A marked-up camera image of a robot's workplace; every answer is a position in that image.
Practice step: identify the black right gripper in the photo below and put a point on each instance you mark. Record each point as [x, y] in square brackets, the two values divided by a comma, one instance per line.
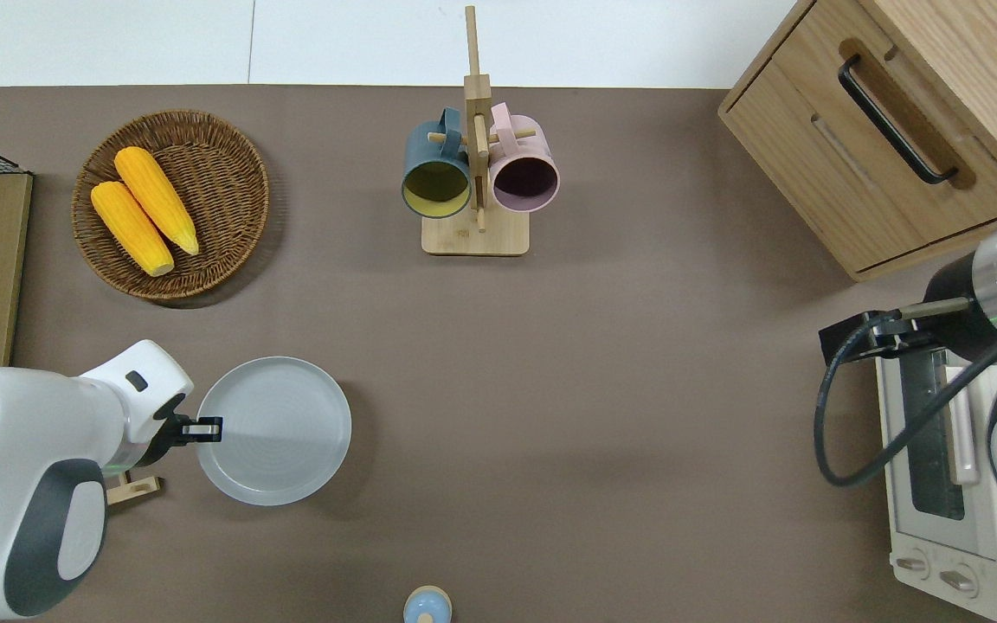
[840, 337]

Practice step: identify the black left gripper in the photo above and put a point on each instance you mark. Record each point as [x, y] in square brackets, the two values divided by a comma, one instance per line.
[168, 428]

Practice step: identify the gray round plate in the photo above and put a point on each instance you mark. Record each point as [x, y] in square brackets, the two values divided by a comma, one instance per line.
[282, 433]

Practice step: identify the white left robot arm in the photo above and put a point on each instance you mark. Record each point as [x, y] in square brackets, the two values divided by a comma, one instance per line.
[22, 450]

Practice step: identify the wooden plate rack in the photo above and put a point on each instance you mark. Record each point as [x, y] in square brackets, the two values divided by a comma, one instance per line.
[131, 490]

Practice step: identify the white toaster oven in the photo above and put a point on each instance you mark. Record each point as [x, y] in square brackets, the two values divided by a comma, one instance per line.
[923, 519]

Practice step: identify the wooden drawer cabinet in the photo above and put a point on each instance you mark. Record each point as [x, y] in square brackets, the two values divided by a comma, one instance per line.
[810, 130]

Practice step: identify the yellow corn cob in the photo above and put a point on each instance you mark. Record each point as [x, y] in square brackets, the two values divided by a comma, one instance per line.
[157, 199]
[131, 228]

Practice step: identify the white oven knob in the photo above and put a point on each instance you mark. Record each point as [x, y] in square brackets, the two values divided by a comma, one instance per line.
[957, 580]
[912, 564]

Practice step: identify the round wicker basket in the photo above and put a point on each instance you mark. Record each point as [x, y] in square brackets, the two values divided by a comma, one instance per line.
[221, 173]

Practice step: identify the wooden mug tree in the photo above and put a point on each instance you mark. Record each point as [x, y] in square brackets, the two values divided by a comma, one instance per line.
[474, 238]

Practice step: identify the dark teal mug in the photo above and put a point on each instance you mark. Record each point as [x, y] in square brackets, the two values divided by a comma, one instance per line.
[425, 151]

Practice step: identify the pink mug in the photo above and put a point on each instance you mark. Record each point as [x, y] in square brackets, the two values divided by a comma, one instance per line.
[533, 147]

